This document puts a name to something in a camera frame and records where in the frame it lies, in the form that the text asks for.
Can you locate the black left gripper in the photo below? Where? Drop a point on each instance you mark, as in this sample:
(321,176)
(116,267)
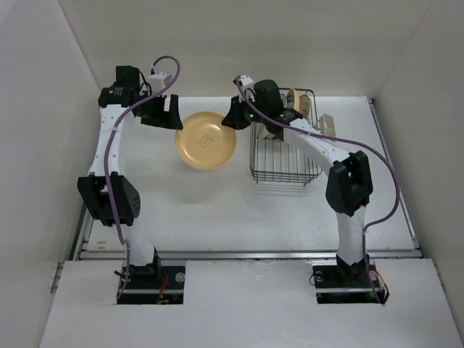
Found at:
(169,119)

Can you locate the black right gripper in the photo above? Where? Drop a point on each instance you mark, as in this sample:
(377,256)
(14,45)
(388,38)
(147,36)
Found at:
(234,118)

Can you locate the yellow bear plate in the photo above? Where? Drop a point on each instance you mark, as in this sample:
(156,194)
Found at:
(205,143)

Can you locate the plate with lettered rim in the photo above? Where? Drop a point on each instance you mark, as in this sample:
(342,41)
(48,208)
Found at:
(292,99)

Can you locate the cream plate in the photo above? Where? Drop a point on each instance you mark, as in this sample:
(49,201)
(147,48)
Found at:
(264,133)

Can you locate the white plate green rim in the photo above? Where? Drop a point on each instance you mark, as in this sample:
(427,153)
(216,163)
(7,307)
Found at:
(305,106)

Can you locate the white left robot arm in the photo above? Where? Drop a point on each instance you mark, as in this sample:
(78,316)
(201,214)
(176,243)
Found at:
(107,194)

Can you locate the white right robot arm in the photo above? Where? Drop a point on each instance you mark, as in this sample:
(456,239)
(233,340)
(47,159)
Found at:
(349,184)

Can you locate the beige cutlery holder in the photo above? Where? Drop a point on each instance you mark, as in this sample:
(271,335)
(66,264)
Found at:
(326,125)

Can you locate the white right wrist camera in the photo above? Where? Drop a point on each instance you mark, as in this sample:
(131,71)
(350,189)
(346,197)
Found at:
(245,82)

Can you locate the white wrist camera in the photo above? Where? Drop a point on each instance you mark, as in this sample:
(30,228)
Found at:
(245,82)
(158,80)

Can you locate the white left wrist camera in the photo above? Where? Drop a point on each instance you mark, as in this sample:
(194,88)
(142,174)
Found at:
(158,80)

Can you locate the black wire dish rack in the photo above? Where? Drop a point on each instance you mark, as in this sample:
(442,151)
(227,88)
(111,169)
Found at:
(274,161)

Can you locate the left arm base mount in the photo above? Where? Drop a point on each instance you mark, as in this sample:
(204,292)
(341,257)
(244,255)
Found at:
(147,286)

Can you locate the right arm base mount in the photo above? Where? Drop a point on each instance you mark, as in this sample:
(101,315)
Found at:
(335,286)

